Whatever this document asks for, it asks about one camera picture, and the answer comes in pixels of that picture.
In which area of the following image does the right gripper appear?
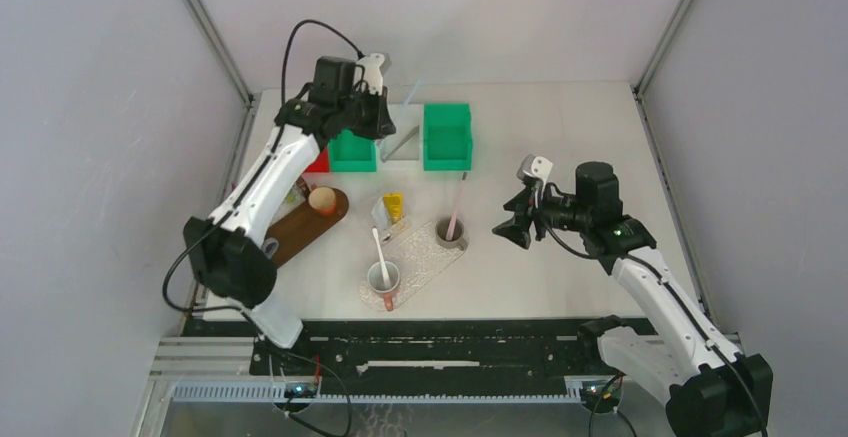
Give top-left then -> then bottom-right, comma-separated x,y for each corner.
492,180 -> 591,250

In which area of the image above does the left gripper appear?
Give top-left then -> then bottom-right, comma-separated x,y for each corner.
338,83 -> 396,141

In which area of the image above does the light blue toothbrush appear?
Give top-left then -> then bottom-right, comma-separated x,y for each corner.
399,77 -> 422,119

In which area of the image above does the grey ceramic mug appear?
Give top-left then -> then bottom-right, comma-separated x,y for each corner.
435,217 -> 468,251

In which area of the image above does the pink toothbrush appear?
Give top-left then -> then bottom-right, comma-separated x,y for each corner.
445,171 -> 468,241

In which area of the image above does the yellow toothpaste tube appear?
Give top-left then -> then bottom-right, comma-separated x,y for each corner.
382,192 -> 405,225

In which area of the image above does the beige cup orange handle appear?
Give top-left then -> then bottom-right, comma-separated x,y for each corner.
307,186 -> 337,216

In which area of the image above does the white toothpaste tube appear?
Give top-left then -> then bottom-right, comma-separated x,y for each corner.
371,196 -> 394,243

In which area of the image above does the clear holder with wooden ends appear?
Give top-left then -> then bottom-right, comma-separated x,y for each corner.
280,177 -> 311,213

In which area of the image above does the white blue mug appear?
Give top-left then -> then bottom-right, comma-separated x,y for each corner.
262,238 -> 279,258

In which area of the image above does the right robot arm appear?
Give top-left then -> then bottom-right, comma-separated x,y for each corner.
492,155 -> 773,436

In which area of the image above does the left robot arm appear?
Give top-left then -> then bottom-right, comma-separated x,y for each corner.
184,52 -> 396,374

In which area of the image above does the green bin with toothpaste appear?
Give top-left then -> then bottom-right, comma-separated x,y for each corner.
421,103 -> 473,171

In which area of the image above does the clear textured oval tray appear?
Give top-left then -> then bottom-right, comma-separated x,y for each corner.
359,218 -> 467,312

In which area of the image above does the brown wooden oval tray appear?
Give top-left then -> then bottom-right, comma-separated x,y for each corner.
266,188 -> 350,268

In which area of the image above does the green bin with cups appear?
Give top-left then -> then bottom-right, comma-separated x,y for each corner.
328,131 -> 377,173

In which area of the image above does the white translucent bin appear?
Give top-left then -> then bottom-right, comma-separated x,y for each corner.
377,104 -> 424,170

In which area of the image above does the red plastic bin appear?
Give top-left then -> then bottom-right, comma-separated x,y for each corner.
304,149 -> 331,173

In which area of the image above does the right circuit board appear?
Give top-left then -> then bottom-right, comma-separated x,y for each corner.
580,380 -> 622,415

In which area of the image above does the circuit board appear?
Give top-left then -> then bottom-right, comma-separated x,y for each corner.
283,383 -> 319,401
580,380 -> 622,415

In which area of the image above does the left circuit board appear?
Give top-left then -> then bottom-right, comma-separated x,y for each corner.
283,383 -> 319,401

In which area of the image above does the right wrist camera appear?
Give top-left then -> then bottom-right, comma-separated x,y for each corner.
516,155 -> 553,186

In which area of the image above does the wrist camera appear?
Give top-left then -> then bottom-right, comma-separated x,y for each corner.
354,52 -> 391,96
516,155 -> 553,186

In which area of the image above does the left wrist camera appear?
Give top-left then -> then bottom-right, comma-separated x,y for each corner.
354,52 -> 391,96

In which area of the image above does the left camera cable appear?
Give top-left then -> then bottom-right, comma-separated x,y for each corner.
162,19 -> 366,316

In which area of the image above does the camera cable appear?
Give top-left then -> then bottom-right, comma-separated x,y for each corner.
529,178 -> 770,437
162,19 -> 366,316

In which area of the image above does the right camera cable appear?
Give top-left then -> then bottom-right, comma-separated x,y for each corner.
529,178 -> 770,437

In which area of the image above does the black front rail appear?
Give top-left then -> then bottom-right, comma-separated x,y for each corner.
182,317 -> 670,399

